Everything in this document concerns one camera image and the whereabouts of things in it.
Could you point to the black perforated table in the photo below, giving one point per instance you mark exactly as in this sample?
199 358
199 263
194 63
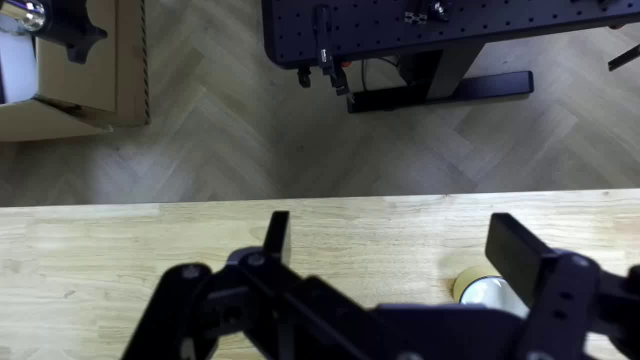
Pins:
372 31

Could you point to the yellow enamel cup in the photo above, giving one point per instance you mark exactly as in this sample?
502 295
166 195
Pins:
484 293

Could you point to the black star knob part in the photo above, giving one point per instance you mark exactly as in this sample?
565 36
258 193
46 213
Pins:
70 27

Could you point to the shiny metal part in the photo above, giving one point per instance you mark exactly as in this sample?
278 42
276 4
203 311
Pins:
24 13

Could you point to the small metal bracket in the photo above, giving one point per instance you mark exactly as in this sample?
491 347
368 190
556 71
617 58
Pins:
417 17

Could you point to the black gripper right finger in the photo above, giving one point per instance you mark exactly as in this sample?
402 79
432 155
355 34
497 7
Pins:
567 293

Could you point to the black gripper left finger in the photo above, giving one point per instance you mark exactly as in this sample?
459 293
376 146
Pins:
221 307

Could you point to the brown cardboard box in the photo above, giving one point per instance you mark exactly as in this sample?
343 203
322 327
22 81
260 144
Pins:
80 72

